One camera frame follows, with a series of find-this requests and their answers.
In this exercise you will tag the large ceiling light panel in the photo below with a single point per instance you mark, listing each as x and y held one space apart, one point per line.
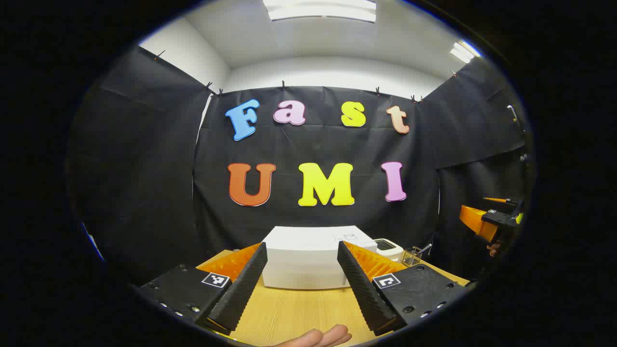
320 9

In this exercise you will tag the white microwave oven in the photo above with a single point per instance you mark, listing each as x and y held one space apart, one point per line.
303 255

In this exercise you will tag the black backdrop cloth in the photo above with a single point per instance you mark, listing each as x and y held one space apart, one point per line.
144 168

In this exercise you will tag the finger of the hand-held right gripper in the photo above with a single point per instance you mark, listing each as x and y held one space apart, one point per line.
496 199
477 221

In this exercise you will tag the metal spoon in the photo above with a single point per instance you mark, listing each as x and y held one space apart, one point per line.
425 248

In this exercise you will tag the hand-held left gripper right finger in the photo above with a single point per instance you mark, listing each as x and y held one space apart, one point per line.
361 289

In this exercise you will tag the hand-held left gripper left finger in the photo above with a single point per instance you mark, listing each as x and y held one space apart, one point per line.
241 289

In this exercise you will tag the small ceiling light panel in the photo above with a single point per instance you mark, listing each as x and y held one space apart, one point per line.
462 51

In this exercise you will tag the white toaster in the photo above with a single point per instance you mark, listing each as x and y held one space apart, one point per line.
393 250

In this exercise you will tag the small mesh utensil holder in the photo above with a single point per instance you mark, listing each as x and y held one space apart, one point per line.
411 258

